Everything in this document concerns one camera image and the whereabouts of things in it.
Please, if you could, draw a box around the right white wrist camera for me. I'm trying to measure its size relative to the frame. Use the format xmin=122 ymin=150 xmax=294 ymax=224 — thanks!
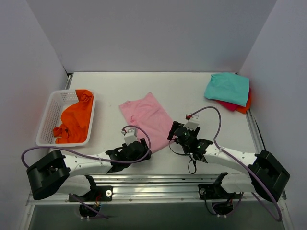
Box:
xmin=184 ymin=114 xmax=200 ymax=131

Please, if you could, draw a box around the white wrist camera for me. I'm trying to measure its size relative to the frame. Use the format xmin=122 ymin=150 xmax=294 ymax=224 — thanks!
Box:
xmin=121 ymin=128 xmax=138 ymax=145
xmin=184 ymin=114 xmax=200 ymax=131

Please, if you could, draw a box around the orange t shirt in basket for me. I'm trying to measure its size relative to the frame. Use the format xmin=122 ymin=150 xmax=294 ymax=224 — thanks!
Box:
xmin=53 ymin=89 xmax=94 ymax=144

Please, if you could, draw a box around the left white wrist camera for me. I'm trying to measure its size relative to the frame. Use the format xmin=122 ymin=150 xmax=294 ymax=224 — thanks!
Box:
xmin=121 ymin=128 xmax=138 ymax=145

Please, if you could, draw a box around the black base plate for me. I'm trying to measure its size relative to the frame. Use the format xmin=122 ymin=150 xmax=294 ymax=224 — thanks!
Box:
xmin=71 ymin=185 xmax=113 ymax=202
xmin=198 ymin=184 xmax=240 ymax=200

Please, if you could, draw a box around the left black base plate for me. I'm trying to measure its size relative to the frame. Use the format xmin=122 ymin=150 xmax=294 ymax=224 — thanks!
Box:
xmin=71 ymin=185 xmax=113 ymax=202

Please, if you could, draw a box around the orange folded t shirt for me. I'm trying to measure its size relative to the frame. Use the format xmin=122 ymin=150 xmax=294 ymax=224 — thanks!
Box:
xmin=236 ymin=91 xmax=252 ymax=114

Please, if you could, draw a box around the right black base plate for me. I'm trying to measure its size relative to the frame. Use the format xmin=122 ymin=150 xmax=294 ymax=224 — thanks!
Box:
xmin=198 ymin=184 xmax=240 ymax=200

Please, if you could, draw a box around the aluminium rail frame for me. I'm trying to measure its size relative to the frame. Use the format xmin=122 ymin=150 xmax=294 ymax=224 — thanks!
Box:
xmin=25 ymin=73 xmax=295 ymax=230

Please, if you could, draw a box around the pink t shirt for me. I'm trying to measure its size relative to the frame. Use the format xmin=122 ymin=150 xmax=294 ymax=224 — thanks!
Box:
xmin=119 ymin=93 xmax=173 ymax=153

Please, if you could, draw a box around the white plastic basket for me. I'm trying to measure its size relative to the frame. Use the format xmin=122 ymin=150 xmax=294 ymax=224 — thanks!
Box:
xmin=36 ymin=89 xmax=97 ymax=147

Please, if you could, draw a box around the magenta folded t shirt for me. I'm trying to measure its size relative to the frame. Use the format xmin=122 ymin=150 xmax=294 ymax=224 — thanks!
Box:
xmin=216 ymin=100 xmax=239 ymax=112

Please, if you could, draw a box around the teal folded t shirt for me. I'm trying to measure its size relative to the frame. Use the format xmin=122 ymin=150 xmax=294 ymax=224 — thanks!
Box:
xmin=204 ymin=72 xmax=250 ymax=107

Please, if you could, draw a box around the right black thin cable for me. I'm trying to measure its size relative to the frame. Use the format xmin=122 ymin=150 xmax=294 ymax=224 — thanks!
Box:
xmin=168 ymin=140 xmax=199 ymax=175

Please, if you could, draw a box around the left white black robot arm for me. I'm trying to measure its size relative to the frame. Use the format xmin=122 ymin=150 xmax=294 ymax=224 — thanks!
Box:
xmin=26 ymin=139 xmax=151 ymax=201

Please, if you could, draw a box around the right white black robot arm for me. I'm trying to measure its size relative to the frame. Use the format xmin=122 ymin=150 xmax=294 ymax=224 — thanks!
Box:
xmin=167 ymin=121 xmax=290 ymax=202

